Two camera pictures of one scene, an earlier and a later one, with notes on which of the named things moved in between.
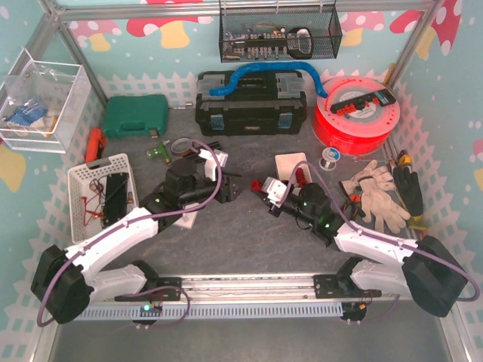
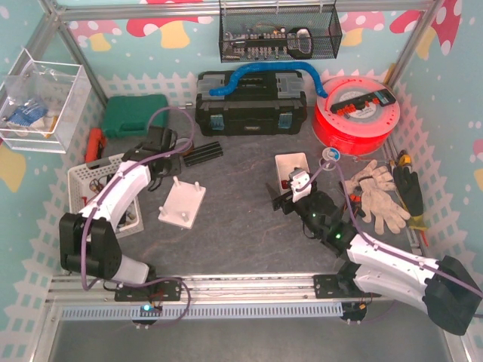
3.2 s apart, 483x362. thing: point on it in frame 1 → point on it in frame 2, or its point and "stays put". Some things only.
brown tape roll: (181, 146) stays put
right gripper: (272, 204) → (286, 201)
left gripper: (223, 189) → (159, 138)
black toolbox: (272, 103) stays put
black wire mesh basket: (263, 34) stays put
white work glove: (378, 201) stays put
